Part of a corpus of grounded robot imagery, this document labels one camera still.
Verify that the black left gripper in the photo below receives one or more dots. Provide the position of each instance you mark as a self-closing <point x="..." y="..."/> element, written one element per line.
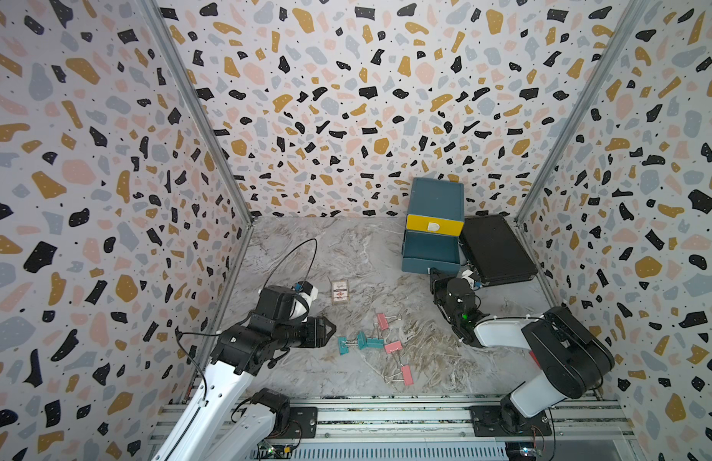
<point x="317" y="335"/>

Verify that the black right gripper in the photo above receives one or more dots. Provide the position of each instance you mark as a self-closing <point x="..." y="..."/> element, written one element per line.
<point x="440" y="282"/>

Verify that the teal binder clip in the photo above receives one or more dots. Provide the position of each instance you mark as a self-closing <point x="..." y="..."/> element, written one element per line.
<point x="362" y="341"/>
<point x="345" y="345"/>
<point x="375" y="343"/>

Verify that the teal drawer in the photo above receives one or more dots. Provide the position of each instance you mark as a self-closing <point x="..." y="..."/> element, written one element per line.
<point x="422" y="252"/>

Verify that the yellow drawer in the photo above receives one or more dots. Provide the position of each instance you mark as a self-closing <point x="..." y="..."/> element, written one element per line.
<point x="434" y="225"/>

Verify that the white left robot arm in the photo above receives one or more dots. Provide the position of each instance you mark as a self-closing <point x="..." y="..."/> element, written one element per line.
<point x="279" y="323"/>

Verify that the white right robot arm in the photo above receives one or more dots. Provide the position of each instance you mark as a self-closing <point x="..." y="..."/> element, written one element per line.
<point x="572" y="360"/>

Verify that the pink binder clip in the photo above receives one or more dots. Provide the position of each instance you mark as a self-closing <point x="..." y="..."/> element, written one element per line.
<point x="393" y="347"/>
<point x="384" y="321"/>
<point x="404" y="375"/>

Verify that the teal drawer cabinet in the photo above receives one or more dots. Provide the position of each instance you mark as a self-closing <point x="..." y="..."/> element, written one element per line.
<point x="437" y="198"/>

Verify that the black flat case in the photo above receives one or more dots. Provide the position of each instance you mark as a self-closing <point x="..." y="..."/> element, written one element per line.
<point x="494" y="252"/>

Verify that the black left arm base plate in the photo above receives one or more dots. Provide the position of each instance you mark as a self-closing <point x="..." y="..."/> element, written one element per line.
<point x="293" y="422"/>

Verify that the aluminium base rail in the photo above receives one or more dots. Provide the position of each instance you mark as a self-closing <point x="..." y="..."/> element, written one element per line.
<point x="448" y="428"/>

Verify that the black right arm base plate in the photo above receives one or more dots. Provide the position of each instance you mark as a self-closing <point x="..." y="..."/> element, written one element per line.
<point x="503" y="421"/>

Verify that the aluminium corner post left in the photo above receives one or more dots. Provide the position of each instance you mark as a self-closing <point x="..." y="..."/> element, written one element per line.
<point x="153" y="17"/>

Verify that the aluminium corner post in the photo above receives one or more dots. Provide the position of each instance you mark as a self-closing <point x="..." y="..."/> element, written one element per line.
<point x="153" y="17"/>
<point x="625" y="27"/>

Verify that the aluminium corner post right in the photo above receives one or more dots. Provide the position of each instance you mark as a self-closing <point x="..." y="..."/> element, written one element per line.
<point x="625" y="27"/>

